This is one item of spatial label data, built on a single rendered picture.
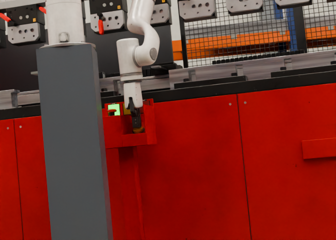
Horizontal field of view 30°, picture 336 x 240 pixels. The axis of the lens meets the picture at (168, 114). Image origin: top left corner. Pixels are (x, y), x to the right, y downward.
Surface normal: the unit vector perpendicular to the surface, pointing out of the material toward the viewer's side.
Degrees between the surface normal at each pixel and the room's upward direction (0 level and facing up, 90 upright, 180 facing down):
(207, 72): 90
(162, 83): 90
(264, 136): 90
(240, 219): 90
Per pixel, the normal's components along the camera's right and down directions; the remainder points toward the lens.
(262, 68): -0.24, -0.03
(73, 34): 0.55, -0.10
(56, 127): 0.00, -0.05
